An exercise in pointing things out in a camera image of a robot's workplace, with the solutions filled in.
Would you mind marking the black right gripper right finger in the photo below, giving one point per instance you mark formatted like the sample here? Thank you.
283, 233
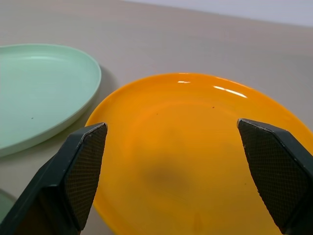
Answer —
278, 176

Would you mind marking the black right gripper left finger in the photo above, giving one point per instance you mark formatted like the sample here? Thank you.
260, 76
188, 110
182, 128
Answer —
61, 186

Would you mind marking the green object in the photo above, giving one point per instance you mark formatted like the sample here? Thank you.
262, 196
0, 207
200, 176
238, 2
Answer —
5, 203

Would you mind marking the light green plate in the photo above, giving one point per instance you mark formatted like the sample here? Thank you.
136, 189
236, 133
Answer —
41, 93

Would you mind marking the orange plate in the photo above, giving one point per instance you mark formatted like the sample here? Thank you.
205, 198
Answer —
176, 159

